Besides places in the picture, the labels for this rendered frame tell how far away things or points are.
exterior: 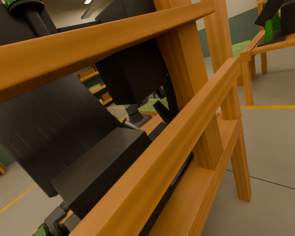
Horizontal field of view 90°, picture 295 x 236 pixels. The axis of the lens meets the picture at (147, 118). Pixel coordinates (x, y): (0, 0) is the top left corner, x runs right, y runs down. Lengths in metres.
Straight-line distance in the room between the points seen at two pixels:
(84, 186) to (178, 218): 0.40
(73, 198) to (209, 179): 0.56
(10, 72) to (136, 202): 0.27
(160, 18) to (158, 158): 0.31
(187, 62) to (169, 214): 0.59
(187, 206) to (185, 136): 0.38
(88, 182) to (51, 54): 0.33
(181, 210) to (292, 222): 1.13
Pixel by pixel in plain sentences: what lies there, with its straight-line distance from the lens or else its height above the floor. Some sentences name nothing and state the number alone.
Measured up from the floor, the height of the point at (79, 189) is 1.24.
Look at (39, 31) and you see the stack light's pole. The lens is 0.32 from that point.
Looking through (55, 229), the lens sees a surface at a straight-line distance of 0.57.
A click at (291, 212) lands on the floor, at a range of 1.75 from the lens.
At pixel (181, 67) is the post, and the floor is 1.38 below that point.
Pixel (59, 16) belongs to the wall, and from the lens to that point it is 7.18.
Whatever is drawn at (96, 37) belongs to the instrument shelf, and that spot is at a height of 1.52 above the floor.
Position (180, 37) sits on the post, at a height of 1.47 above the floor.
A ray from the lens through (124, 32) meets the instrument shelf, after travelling 0.30.
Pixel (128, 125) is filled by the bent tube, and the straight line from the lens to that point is 0.75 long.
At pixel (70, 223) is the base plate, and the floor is 0.90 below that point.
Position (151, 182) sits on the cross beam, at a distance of 0.33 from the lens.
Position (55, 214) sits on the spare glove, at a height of 0.92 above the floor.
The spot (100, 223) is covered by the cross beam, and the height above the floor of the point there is 1.28.
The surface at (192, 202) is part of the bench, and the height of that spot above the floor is 0.88.
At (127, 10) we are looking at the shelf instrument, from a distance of 0.46.
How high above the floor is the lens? 1.48
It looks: 24 degrees down
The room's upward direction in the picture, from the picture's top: 24 degrees counter-clockwise
